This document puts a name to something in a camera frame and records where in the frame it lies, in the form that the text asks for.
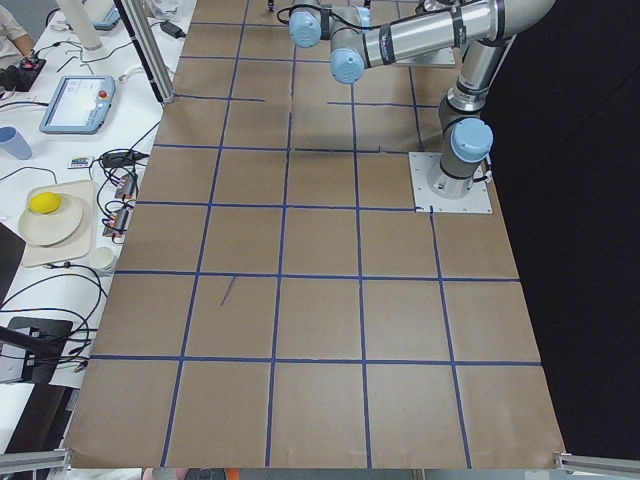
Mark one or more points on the black joystick controller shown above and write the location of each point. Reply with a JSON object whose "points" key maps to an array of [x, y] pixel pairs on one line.
{"points": [[21, 78]]}

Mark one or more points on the yellow lemon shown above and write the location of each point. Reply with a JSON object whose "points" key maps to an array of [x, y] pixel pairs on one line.
{"points": [[45, 203]]}

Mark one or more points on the blue teach pendant tablet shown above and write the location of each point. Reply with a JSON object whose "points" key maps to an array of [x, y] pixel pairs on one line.
{"points": [[80, 105]]}

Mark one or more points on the beige tray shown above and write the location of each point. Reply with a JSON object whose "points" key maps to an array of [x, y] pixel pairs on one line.
{"points": [[81, 242]]}

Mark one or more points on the light blue cup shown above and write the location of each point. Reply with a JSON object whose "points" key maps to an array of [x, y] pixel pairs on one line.
{"points": [[13, 143]]}

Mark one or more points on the small circuit board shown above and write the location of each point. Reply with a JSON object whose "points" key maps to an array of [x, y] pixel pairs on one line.
{"points": [[115, 224], [127, 186]]}

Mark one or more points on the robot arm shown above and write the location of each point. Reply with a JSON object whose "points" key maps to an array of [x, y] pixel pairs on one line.
{"points": [[482, 31]]}

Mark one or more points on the small circuit board upper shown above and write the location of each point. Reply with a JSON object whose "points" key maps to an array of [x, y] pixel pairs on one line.
{"points": [[127, 186]]}

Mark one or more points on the black power adapter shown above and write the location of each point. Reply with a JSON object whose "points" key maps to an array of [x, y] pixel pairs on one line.
{"points": [[172, 29]]}

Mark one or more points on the beige plate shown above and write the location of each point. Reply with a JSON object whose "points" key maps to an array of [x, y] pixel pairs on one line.
{"points": [[45, 230]]}

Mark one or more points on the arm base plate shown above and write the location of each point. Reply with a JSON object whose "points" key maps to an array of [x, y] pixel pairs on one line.
{"points": [[435, 192], [442, 58]]}

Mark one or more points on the white paper cup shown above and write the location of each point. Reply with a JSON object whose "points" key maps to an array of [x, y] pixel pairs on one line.
{"points": [[103, 260]]}

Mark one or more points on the small colourful card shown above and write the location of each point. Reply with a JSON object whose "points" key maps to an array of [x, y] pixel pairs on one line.
{"points": [[83, 162]]}

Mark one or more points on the aluminium frame post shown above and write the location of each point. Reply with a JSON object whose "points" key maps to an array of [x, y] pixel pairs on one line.
{"points": [[140, 32]]}

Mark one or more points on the black camera stand base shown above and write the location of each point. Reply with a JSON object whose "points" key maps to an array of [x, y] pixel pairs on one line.
{"points": [[42, 341]]}

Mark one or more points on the small circuit board lower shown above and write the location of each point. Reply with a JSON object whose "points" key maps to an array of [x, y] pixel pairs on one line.
{"points": [[115, 224]]}

